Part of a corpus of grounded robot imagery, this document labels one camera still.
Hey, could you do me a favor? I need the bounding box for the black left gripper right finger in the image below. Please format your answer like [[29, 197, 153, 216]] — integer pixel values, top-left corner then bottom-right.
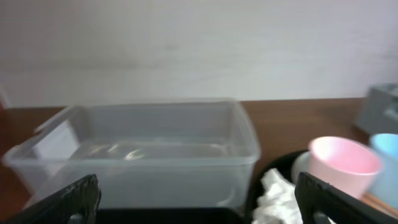
[[295, 172, 397, 224]]

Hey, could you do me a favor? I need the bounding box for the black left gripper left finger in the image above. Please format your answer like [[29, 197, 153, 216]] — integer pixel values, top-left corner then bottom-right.
[[6, 174, 101, 224]]

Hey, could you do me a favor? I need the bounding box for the white tissue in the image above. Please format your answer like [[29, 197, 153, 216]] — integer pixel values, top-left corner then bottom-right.
[[251, 168, 303, 224]]

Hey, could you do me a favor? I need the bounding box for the wooden chopstick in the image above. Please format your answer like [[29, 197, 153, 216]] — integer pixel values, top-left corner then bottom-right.
[[360, 193, 397, 218]]

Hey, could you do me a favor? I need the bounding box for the grey dishwasher rack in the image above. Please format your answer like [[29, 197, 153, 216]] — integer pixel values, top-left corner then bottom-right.
[[355, 83, 397, 135]]

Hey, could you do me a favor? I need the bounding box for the clear plastic waste bin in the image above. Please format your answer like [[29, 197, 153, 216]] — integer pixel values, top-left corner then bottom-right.
[[2, 98, 261, 209]]

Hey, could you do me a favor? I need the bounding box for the grey plate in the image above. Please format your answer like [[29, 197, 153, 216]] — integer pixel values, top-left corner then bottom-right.
[[291, 152, 310, 185]]

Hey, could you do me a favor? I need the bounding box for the black round tray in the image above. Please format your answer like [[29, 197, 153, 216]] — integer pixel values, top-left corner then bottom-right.
[[244, 150, 308, 224]]

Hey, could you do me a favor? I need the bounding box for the pink cup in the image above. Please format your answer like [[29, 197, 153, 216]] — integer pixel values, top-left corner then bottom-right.
[[308, 136, 382, 198]]

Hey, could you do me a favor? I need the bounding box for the blue cup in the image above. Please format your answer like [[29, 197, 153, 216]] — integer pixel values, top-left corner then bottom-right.
[[369, 133, 397, 209]]

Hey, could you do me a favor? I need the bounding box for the black rectangular tray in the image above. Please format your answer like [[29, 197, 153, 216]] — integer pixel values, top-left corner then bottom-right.
[[96, 208, 244, 224]]

